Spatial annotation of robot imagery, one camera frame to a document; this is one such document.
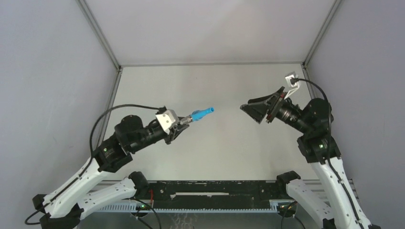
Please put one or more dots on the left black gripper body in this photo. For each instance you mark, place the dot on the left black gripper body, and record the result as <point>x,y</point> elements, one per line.
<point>172,134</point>

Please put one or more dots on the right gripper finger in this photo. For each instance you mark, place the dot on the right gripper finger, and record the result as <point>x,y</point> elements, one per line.
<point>257,111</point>
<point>268,99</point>

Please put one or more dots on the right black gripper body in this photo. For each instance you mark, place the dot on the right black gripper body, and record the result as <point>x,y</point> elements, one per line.
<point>276,107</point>

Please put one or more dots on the small metal pipe fitting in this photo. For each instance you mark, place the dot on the small metal pipe fitting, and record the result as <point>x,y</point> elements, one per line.
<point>186,120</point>

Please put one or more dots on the blue plastic water faucet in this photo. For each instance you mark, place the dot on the blue plastic water faucet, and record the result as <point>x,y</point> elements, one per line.
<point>197,115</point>

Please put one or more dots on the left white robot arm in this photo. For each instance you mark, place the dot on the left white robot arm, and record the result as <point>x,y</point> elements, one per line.
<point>65,207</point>

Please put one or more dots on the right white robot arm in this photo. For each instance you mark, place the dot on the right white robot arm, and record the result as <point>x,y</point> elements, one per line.
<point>341,210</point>

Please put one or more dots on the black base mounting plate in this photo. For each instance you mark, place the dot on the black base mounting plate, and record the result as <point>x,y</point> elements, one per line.
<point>214,193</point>

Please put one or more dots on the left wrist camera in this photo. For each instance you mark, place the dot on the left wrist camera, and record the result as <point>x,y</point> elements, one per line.
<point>167,119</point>

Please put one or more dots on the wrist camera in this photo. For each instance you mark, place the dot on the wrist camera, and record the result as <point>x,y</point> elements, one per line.
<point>167,119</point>
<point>293,83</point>

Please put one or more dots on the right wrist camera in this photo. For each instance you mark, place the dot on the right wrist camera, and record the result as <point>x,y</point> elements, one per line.
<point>293,83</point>

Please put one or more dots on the white slotted cable duct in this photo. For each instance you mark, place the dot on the white slotted cable duct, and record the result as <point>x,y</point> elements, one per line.
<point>133,207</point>

